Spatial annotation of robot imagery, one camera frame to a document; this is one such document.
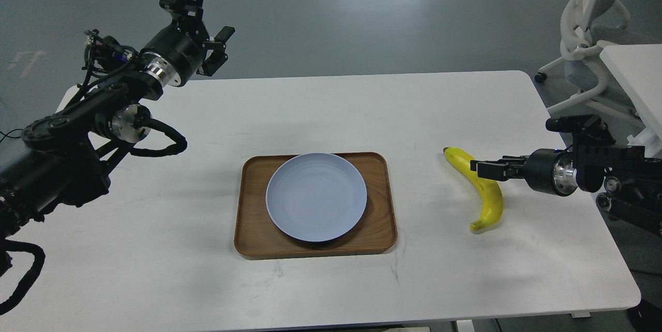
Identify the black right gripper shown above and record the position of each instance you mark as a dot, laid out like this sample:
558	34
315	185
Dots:
545	170

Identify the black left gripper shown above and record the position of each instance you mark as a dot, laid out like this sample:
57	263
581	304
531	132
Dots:
180	49

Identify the light blue plate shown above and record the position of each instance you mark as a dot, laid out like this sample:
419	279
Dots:
316	197

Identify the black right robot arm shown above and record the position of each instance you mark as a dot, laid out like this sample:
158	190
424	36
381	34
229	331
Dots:
627	184

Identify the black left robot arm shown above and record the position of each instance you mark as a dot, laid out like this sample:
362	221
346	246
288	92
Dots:
71	153

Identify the yellow banana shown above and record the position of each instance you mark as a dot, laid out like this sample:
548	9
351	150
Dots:
488	190

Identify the white side table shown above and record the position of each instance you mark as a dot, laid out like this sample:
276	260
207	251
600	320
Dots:
637	68

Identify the white office chair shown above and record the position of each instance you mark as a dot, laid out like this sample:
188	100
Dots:
587	27

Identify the brown wooden tray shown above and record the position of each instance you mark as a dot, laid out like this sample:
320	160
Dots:
256	237

